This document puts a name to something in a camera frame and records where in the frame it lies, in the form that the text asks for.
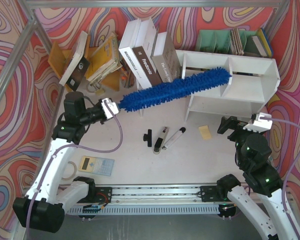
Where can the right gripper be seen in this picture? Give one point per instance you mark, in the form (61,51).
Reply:
(234,125)

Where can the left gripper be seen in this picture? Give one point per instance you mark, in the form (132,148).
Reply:
(101,113)

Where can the blue microfiber duster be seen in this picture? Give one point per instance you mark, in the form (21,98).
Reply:
(179,88)

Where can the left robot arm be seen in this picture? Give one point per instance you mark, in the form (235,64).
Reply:
(43,207)

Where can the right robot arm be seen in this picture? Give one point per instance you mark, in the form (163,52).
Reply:
(252,153)

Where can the tan sticky note pad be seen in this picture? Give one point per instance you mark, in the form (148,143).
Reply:
(205,132)

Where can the brass padlock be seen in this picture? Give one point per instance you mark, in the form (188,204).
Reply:
(95,88)

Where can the clear pencil cup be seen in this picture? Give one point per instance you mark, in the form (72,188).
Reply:
(127,79)

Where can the black and white book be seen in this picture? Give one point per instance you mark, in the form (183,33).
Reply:
(76,64)

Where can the blue calculator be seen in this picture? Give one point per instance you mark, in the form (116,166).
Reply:
(96,165)

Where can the stack of yellow books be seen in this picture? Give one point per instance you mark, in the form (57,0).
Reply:
(104,60)

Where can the black T-shaped plastic piece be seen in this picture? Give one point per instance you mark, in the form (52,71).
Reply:
(147,137)

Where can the clear tape roll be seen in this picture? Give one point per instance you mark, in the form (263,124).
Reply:
(70,171)

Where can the yellow wooden book stand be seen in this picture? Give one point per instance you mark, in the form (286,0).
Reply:
(57,58)

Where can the beige black stapler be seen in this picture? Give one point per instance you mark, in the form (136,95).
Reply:
(160,140)

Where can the brown notebooks in organizer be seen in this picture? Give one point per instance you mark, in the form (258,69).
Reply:
(236,42)

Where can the white Mademoiselle book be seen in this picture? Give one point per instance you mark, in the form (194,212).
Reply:
(126,46)

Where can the green desk organizer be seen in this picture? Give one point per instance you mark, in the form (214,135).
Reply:
(214,41)

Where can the brown Fredonia book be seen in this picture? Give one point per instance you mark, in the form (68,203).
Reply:
(143,50)

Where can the blue yellow book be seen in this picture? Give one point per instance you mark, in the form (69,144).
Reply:
(265,41)

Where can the grey Lonely Ones book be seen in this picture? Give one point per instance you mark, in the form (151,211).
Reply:
(165,58)

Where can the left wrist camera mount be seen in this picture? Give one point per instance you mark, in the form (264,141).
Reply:
(110,108)

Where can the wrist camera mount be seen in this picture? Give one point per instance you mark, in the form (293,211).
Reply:
(259,123)
(110,108)

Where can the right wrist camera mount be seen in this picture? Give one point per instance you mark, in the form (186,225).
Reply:
(259,123)

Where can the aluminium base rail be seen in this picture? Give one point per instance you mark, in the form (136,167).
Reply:
(152,193)

